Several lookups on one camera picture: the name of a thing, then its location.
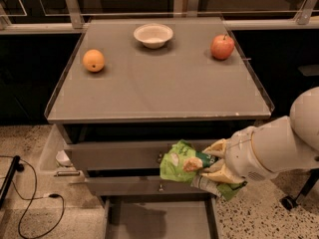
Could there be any green rice chip bag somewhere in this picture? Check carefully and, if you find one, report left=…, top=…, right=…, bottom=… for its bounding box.
left=159, top=139, right=247, bottom=201

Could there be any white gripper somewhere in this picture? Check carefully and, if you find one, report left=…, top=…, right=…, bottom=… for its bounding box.
left=199, top=126, right=277, bottom=184

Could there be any middle grey drawer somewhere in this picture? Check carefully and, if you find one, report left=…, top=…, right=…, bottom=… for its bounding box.
left=84, top=173, right=234, bottom=197

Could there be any metal railing post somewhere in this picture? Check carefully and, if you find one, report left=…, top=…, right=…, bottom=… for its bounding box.
left=65, top=0, right=84, bottom=29

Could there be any red apple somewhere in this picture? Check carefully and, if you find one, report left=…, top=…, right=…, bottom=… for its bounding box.
left=210, top=34, right=234, bottom=60

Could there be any grey drawer cabinet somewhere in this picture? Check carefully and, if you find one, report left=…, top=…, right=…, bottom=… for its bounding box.
left=44, top=16, right=275, bottom=239

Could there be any bottom grey drawer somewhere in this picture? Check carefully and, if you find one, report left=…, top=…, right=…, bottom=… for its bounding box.
left=102, top=194, right=222, bottom=239

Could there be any grey drawer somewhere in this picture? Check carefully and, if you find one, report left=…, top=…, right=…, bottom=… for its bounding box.
left=102, top=194, right=222, bottom=239
left=65, top=140, right=176, bottom=170
left=84, top=173, right=234, bottom=197

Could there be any top grey drawer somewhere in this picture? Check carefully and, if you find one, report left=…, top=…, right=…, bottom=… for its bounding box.
left=65, top=140, right=176, bottom=170

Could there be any orange fruit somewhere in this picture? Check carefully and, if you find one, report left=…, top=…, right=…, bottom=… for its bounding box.
left=82, top=49, right=105, bottom=73

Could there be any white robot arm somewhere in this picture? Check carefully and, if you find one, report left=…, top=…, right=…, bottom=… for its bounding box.
left=200, top=88, right=319, bottom=183

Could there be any clear plastic bin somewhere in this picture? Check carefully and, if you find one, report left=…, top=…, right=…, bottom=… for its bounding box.
left=37, top=125, right=81, bottom=177

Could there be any black stand leg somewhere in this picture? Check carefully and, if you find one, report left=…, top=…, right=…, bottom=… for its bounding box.
left=0, top=155, right=20, bottom=209

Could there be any black cable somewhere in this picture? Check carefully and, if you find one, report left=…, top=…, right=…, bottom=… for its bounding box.
left=0, top=154, right=66, bottom=239

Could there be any white paper bowl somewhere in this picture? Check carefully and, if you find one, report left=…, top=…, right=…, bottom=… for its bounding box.
left=134, top=23, right=173, bottom=49

